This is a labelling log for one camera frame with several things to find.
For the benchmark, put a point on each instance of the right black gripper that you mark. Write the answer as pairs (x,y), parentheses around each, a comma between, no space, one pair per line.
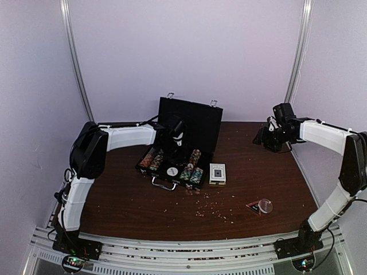
(262,137)

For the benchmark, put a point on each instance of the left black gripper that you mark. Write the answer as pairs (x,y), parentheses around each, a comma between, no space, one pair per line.
(180,158)

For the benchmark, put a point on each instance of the black poker set case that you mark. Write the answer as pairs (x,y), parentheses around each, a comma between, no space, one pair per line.
(202,130)

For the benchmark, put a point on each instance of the white dealer button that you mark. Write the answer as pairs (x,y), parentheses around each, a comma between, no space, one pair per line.
(172,171)

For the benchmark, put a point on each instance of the white playing card box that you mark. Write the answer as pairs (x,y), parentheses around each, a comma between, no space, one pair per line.
(217,175)

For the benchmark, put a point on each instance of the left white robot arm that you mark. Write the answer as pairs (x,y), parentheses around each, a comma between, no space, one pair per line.
(87,161)

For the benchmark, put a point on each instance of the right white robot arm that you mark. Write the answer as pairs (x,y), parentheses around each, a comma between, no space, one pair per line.
(343,166)

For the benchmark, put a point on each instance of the grey chip row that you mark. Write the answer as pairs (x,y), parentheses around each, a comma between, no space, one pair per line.
(157,160)

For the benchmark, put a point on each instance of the right back chip row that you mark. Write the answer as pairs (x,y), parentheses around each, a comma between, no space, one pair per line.
(194,157)

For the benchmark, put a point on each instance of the green blue chip row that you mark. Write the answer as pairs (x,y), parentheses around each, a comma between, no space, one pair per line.
(187,172)

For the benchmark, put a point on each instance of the orange chip row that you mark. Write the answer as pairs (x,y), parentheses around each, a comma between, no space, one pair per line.
(149,157)

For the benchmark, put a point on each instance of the teal chip row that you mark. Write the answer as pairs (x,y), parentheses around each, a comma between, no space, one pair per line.
(196,176)

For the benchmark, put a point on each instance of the red black triangular card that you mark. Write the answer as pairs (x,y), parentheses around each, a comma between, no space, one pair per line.
(254,206)

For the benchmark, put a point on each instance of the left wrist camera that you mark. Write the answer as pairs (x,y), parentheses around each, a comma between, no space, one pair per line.
(176,128)

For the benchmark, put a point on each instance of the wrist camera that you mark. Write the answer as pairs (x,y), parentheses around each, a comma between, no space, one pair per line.
(176,128)
(282,113)

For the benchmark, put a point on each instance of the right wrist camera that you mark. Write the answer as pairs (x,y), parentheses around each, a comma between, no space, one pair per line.
(282,113)

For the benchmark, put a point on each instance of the right aluminium frame post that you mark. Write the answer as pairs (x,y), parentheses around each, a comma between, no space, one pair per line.
(301,49)

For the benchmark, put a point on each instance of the aluminium frame post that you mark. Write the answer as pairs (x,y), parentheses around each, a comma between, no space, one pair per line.
(66,16)
(301,49)

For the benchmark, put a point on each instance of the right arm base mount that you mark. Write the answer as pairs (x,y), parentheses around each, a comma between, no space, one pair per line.
(298,246)

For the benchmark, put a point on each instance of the front aluminium rail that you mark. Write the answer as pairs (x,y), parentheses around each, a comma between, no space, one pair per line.
(255,255)

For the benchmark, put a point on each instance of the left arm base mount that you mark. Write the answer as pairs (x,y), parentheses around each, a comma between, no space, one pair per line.
(69,242)

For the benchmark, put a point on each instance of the left aluminium frame post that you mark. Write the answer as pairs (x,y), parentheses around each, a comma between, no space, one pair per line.
(66,16)

